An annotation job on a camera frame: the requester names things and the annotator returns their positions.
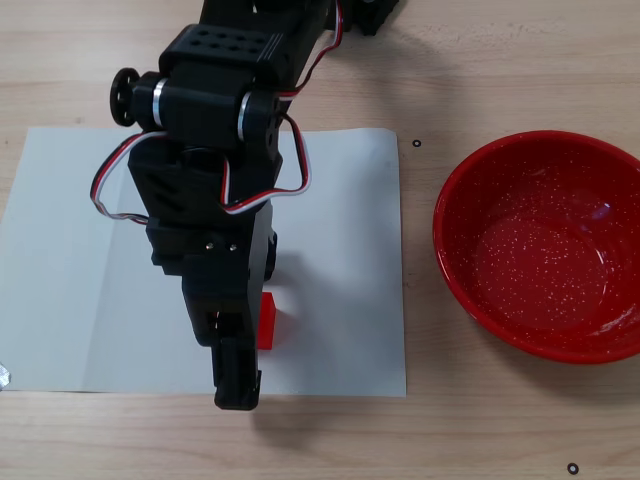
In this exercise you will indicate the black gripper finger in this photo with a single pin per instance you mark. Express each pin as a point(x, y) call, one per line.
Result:
point(237, 375)

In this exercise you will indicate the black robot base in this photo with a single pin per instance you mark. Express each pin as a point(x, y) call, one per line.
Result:
point(375, 17)

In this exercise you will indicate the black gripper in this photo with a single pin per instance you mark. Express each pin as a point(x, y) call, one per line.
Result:
point(222, 295)

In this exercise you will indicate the red speckled enamel bowl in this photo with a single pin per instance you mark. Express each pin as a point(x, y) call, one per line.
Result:
point(540, 260)

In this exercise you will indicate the red cube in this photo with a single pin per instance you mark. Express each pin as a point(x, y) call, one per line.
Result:
point(269, 325)

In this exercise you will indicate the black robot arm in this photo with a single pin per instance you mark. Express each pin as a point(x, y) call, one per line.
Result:
point(220, 50)

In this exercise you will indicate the white paper sheet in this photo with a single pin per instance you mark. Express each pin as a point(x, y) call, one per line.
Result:
point(60, 250)

